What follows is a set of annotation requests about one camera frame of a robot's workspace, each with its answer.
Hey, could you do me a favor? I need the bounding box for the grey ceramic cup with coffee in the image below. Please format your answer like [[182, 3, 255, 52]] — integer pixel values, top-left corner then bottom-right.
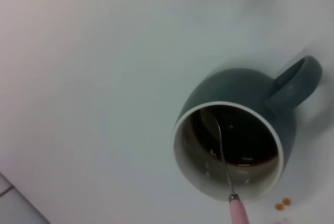
[[170, 54, 323, 204]]

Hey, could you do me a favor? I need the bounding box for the pink handled metal spoon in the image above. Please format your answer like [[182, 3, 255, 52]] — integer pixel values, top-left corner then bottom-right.
[[200, 109, 251, 224]]

